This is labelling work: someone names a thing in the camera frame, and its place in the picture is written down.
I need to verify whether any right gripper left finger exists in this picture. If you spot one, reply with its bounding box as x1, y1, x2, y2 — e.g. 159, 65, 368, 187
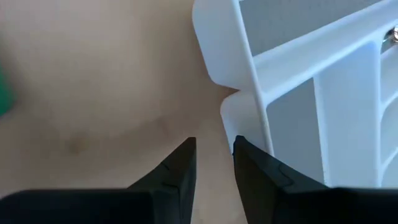
0, 137, 197, 224

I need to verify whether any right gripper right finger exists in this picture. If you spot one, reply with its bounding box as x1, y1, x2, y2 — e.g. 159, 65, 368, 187
233, 136, 398, 224

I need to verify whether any gold knife with green handle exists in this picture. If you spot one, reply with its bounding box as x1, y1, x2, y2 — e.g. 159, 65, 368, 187
0, 60, 16, 118

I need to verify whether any white cutlery tray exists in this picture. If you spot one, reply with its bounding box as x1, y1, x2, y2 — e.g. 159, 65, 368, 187
192, 0, 398, 189

